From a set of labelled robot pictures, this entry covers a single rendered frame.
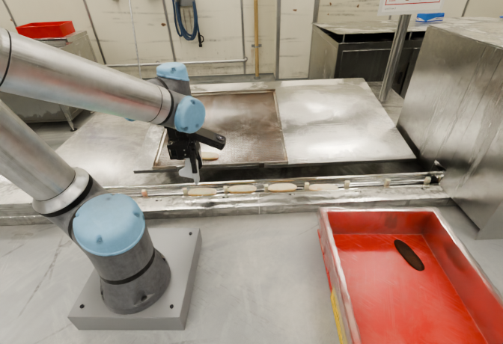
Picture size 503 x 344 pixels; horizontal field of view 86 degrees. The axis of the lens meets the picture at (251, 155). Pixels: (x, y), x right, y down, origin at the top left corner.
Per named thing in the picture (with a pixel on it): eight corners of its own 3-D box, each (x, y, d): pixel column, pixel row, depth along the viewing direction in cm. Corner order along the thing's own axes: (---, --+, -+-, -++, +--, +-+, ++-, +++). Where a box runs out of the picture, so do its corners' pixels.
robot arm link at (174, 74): (146, 67, 67) (173, 58, 72) (156, 108, 73) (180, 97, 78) (166, 72, 63) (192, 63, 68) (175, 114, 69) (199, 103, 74)
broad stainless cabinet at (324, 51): (323, 141, 276) (339, 34, 217) (304, 100, 361) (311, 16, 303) (510, 133, 277) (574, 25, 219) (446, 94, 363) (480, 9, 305)
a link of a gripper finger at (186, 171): (182, 185, 85) (178, 157, 83) (200, 184, 85) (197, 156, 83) (180, 189, 82) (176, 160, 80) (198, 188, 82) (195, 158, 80)
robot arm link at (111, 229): (114, 293, 51) (88, 247, 43) (81, 257, 58) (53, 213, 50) (165, 250, 59) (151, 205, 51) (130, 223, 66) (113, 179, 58)
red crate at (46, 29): (19, 39, 324) (14, 27, 316) (36, 33, 353) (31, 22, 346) (63, 37, 327) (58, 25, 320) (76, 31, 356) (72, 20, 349)
